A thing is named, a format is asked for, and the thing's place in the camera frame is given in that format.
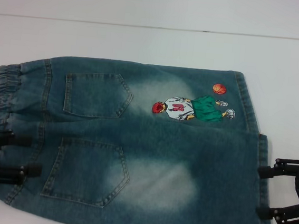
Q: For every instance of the blue denim shorts with embroidery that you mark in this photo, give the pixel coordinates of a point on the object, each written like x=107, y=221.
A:
x=148, y=149

